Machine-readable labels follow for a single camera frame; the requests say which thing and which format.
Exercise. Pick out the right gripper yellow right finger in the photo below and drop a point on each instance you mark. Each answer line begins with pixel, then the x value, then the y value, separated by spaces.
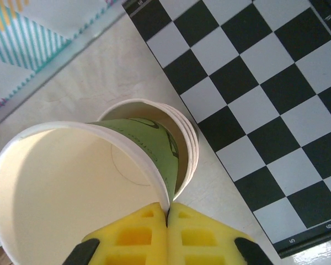
pixel 204 243

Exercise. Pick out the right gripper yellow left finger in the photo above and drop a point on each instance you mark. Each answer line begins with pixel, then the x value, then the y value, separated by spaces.
pixel 127 243

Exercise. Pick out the green paper coffee cup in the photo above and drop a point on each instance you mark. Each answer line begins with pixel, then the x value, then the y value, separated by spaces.
pixel 58 179

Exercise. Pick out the stack of green paper cups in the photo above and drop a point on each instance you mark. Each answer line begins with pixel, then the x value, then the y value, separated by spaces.
pixel 188 132

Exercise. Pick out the black and white chessboard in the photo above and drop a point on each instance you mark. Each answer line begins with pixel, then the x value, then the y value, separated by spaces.
pixel 237 82

